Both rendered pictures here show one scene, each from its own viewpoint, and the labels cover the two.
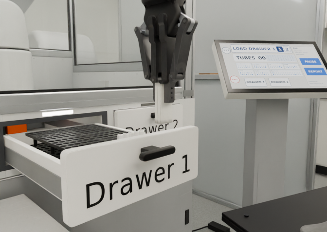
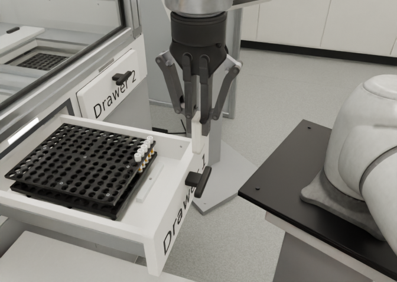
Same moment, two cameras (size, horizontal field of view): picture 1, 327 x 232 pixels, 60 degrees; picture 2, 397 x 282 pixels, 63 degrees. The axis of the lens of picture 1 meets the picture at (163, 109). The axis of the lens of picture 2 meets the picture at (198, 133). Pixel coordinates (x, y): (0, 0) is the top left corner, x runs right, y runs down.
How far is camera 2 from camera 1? 0.36 m
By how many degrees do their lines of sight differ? 39
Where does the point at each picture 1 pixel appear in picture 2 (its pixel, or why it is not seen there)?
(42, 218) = (83, 255)
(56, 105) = (20, 123)
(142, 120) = (106, 89)
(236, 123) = (156, 17)
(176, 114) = (133, 63)
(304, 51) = not seen: outside the picture
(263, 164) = not seen: hidden behind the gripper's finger
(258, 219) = (267, 189)
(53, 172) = (111, 233)
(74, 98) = (35, 103)
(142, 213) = not seen: hidden behind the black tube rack
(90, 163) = (163, 225)
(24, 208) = (50, 250)
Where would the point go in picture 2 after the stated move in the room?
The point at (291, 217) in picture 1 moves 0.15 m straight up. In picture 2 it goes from (286, 178) to (298, 125)
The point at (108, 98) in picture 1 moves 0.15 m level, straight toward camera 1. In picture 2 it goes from (67, 81) to (95, 109)
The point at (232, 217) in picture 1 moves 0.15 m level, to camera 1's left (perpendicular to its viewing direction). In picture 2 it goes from (249, 194) to (188, 219)
